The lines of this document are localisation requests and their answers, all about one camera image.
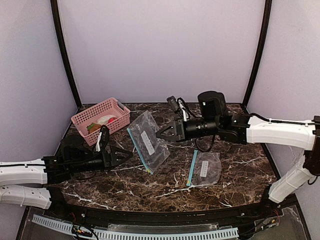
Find zip bag with blue zipper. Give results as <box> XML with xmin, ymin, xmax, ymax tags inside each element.
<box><xmin>127</xmin><ymin>110</ymin><xmax>170</xmax><ymax>174</ymax></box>

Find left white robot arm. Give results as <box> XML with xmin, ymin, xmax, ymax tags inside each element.
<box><xmin>0</xmin><ymin>146</ymin><xmax>133</xmax><ymax>210</ymax></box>

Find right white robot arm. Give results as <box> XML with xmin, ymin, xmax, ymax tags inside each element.
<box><xmin>156</xmin><ymin>90</ymin><xmax>320</xmax><ymax>206</ymax></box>

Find red toy fruit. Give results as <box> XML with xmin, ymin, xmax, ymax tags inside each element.
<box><xmin>107</xmin><ymin>117</ymin><xmax>117</xmax><ymax>124</ymax></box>

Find white toy bun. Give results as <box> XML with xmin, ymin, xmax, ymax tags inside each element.
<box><xmin>96</xmin><ymin>114</ymin><xmax>115</xmax><ymax>125</ymax></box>

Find pink perforated plastic basket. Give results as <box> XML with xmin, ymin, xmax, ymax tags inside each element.
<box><xmin>71</xmin><ymin>97</ymin><xmax>131</xmax><ymax>146</ymax></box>

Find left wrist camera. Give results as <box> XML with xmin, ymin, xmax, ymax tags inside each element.
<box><xmin>95</xmin><ymin>125</ymin><xmax>110</xmax><ymax>153</ymax></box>

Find black front table rail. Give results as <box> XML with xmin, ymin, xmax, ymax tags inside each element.
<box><xmin>45</xmin><ymin>197</ymin><xmax>277</xmax><ymax>231</ymax></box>

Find white slotted cable duct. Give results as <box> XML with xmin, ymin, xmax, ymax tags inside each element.
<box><xmin>32</xmin><ymin>214</ymin><xmax>240</xmax><ymax>240</ymax></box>

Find right black frame post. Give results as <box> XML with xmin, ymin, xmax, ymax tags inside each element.
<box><xmin>242</xmin><ymin>0</ymin><xmax>273</xmax><ymax>109</ymax></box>

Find black frame post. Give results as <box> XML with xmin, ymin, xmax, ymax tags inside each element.
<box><xmin>50</xmin><ymin>0</ymin><xmax>83</xmax><ymax>110</ymax></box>
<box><xmin>242</xmin><ymin>0</ymin><xmax>273</xmax><ymax>109</ymax></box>

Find left black frame post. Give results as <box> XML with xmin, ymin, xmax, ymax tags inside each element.
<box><xmin>50</xmin><ymin>0</ymin><xmax>83</xmax><ymax>110</ymax></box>

